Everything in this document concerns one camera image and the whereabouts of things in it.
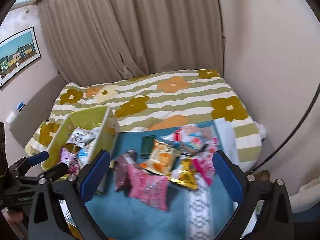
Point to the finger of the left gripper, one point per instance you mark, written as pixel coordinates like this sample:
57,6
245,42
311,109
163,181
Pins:
55,173
22,166

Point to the brown purple snack bag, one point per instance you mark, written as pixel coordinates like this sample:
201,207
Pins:
120,169

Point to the pink snack bag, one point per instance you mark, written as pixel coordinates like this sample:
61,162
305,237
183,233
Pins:
149,189

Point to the dark green snack bar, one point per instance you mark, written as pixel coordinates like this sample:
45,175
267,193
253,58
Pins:
147,146

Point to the red white blue snack bag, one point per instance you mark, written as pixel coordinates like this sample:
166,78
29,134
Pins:
188,139

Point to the blue patterned towel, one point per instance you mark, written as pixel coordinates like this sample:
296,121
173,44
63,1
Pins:
152,207

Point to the blue object on headboard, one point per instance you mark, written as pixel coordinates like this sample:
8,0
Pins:
20,107

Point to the grey bed headboard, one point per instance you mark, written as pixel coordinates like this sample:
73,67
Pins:
36,110

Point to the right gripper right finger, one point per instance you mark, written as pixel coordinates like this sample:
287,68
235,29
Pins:
275,220

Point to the beige curtain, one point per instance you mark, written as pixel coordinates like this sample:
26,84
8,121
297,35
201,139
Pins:
104,41

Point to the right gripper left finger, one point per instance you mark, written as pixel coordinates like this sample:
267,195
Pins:
47,220

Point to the framed street picture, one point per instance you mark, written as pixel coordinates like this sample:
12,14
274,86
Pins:
17,52

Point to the left hand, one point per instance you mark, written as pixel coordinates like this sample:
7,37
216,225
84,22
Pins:
13,216

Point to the magenta snack bag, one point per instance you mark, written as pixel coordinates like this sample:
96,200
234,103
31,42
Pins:
203,163

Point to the gold snack bag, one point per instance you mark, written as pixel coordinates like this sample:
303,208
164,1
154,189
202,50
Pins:
184,174

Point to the floral striped quilt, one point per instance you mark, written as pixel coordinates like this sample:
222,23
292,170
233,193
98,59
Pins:
157,101

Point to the green yellow cardboard box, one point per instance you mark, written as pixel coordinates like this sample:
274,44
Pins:
75,157

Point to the orange white snack bag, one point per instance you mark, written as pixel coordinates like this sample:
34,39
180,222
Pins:
161,159

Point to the white wall switch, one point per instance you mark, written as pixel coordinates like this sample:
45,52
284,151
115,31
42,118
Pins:
11,118

